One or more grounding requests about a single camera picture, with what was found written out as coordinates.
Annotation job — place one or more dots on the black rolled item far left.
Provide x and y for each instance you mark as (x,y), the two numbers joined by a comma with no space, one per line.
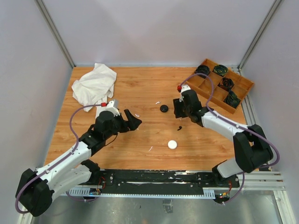
(202,70)

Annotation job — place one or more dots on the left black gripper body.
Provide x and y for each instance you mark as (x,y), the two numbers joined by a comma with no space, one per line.
(118,125)

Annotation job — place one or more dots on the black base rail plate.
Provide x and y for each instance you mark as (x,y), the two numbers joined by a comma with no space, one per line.
(201,179)

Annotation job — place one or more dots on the dark red rolled item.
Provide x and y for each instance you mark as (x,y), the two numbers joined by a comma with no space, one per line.
(227,84)

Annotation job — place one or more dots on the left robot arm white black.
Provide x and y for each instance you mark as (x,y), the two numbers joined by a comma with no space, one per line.
(37,189)

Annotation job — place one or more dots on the green black rolled item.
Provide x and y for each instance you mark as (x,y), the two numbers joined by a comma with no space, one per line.
(220,70)

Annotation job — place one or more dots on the blue green rolled item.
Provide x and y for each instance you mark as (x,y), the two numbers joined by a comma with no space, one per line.
(232,99)

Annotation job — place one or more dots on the wooden compartment tray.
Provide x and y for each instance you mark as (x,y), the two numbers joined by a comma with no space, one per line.
(208,85)

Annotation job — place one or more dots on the grey slotted cable duct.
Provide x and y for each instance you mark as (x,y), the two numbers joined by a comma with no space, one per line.
(143,191)

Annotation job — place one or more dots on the black round charging case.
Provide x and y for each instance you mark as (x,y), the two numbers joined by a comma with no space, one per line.
(164,108)

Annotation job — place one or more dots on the white round charging case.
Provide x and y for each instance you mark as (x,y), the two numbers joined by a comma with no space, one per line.
(172,144)

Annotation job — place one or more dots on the white crumpled cloth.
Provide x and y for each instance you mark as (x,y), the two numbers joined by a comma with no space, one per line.
(94,87)

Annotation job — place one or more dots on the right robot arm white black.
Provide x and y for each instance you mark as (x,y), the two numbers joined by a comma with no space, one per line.
(252,150)

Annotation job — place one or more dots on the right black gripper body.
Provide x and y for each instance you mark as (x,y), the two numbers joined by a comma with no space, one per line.
(181,110)

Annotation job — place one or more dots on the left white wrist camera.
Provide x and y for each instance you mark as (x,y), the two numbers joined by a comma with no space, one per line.
(111,106)

